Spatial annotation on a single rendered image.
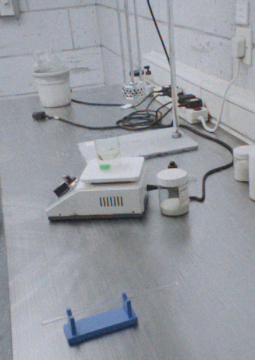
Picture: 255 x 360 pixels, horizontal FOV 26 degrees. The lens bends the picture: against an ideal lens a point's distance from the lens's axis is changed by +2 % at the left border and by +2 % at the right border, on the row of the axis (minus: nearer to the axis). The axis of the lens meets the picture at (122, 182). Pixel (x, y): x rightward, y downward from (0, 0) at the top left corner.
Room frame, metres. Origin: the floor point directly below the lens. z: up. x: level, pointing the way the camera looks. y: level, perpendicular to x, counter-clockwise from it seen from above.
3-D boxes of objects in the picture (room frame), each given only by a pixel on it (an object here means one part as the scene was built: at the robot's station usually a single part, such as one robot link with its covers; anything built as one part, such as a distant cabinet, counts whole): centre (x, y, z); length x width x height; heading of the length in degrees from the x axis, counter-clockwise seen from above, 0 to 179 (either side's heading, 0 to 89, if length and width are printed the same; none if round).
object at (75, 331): (0.66, 0.05, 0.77); 0.10 x 0.03 x 0.04; 106
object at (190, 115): (1.80, -0.21, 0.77); 0.40 x 0.06 x 0.04; 11
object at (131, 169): (1.06, 0.02, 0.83); 0.12 x 0.12 x 0.01; 80
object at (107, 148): (1.06, 0.02, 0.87); 0.06 x 0.05 x 0.08; 127
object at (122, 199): (1.06, 0.04, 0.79); 0.22 x 0.13 x 0.08; 80
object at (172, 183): (1.01, -0.10, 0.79); 0.06 x 0.06 x 0.08
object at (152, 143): (1.45, -0.05, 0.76); 0.30 x 0.20 x 0.01; 101
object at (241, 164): (1.14, -0.28, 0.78); 0.06 x 0.06 x 0.07
